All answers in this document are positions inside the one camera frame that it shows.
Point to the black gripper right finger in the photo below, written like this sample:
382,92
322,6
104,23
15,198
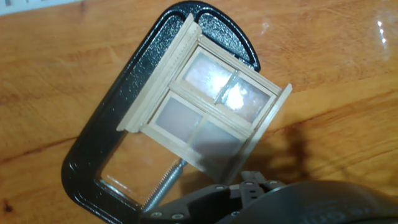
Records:
252,188

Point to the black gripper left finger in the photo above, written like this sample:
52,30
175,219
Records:
186,208

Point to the wooden sliding window sash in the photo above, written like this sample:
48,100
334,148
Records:
228,87

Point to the small wooden window frame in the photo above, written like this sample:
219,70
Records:
161,77

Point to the black C-clamp with steel screw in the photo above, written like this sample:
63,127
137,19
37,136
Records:
93,140

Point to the glossy brown wooden board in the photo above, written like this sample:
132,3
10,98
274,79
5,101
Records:
326,93

